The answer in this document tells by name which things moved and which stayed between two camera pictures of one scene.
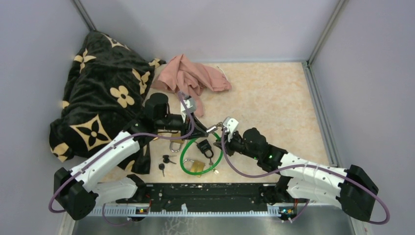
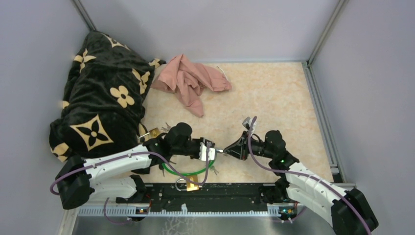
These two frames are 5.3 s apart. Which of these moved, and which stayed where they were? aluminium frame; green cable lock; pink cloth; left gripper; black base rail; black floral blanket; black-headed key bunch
Moved: left gripper; green cable lock
Stayed: black-headed key bunch; aluminium frame; pink cloth; black base rail; black floral blanket
